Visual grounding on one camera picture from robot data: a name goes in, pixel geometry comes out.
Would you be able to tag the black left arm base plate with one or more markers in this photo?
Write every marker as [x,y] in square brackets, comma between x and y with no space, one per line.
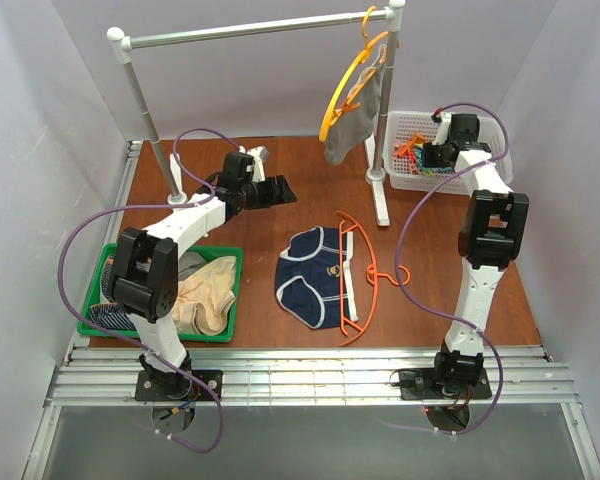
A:
[172,387]

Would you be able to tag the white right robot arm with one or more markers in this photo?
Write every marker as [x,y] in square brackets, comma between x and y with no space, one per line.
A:
[489,240]

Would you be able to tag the green plastic tray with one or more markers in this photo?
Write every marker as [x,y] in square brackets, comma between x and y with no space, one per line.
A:
[209,254]

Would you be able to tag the grey hanging underwear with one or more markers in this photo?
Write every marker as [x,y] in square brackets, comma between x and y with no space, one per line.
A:
[355,121]

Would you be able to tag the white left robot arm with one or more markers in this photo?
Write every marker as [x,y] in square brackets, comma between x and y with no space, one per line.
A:
[143,280]

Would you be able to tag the yellow plastic hanger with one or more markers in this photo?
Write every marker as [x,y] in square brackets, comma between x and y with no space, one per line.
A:
[344,99]

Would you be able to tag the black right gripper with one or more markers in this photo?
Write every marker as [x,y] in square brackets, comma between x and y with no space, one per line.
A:
[434,155]

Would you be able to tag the white plastic basket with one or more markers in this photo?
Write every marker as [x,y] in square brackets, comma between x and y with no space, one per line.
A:
[404,172]

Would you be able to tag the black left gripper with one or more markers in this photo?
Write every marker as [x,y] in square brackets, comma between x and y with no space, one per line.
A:
[273,191]

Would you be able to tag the navy blue underwear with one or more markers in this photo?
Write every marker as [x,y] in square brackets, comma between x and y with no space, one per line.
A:
[313,279]

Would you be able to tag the beige underwear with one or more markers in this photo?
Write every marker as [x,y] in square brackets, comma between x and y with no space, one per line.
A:
[205,298]

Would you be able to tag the grey underwear in tray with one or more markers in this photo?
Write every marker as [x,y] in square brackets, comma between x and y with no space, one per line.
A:
[189,263]

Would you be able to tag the white clothes rack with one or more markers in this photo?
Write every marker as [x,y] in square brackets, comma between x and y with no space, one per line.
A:
[376,25]

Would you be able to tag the striped blue underwear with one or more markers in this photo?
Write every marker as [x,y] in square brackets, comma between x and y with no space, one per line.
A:
[106,313]

